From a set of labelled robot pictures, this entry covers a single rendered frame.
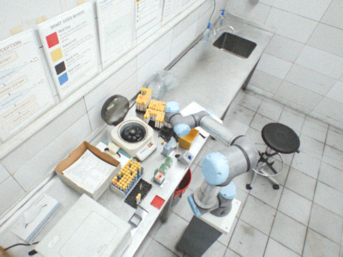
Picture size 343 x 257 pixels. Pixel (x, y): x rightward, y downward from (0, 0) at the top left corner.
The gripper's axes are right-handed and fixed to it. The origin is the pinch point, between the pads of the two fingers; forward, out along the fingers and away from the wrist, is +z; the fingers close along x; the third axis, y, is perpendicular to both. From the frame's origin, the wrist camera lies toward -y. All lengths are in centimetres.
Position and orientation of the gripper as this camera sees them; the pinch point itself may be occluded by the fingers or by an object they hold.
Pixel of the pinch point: (168, 141)
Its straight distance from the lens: 154.0
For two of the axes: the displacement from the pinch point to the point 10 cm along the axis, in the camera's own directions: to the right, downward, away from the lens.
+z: -1.0, 6.2, 7.8
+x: 8.0, 5.1, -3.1
